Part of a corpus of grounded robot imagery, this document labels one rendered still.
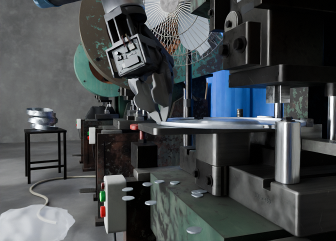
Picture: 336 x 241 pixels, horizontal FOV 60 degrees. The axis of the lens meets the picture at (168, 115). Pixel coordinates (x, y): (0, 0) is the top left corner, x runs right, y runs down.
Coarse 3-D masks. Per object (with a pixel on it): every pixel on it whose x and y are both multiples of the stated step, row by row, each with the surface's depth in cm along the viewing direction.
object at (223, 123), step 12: (168, 120) 67; (180, 120) 67; (192, 120) 67; (204, 120) 56; (216, 120) 56; (228, 120) 56; (240, 120) 56; (252, 120) 56; (264, 120) 67; (276, 120) 66; (300, 120) 58
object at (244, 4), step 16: (240, 0) 62; (240, 16) 62; (256, 16) 56; (272, 16) 53; (288, 16) 54; (304, 16) 55; (320, 16) 56; (224, 32) 62; (240, 32) 56; (256, 32) 55; (272, 32) 53; (288, 32) 54; (304, 32) 55; (320, 32) 56; (224, 48) 61; (240, 48) 56; (256, 48) 55; (272, 48) 53; (288, 48) 54; (304, 48) 55; (320, 48) 57; (224, 64) 63; (240, 64) 57; (256, 64) 56; (272, 64) 53; (304, 64) 56; (320, 64) 57
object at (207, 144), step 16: (144, 128) 54; (160, 128) 48; (176, 128) 49; (192, 128) 49; (208, 144) 56; (224, 144) 54; (240, 144) 55; (208, 160) 56; (224, 160) 54; (240, 160) 55; (208, 176) 55; (224, 176) 54; (224, 192) 54
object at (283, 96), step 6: (270, 90) 62; (276, 90) 61; (282, 90) 60; (288, 90) 61; (270, 96) 62; (276, 96) 61; (282, 96) 60; (288, 96) 61; (270, 102) 62; (276, 102) 61; (282, 102) 60; (288, 102) 61
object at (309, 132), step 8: (304, 128) 56; (312, 128) 57; (320, 128) 57; (256, 136) 63; (264, 136) 60; (272, 136) 58; (304, 136) 56; (312, 136) 57; (320, 136) 57; (264, 144) 60; (272, 144) 58
